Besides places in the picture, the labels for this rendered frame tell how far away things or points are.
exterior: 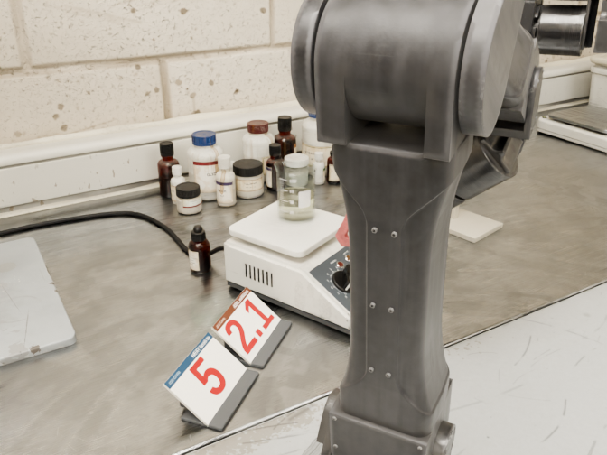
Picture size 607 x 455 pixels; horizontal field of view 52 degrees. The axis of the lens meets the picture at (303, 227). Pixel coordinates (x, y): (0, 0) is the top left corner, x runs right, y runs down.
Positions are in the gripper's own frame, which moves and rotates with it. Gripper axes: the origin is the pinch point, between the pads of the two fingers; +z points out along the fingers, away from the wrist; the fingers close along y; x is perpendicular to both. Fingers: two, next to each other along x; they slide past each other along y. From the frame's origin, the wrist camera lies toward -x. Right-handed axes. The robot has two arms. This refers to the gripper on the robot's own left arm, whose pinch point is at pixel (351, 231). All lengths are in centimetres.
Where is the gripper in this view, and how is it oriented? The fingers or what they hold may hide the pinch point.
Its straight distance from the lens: 68.9
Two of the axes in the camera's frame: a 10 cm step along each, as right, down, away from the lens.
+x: 5.3, 8.5, -0.1
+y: -5.9, 3.6, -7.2
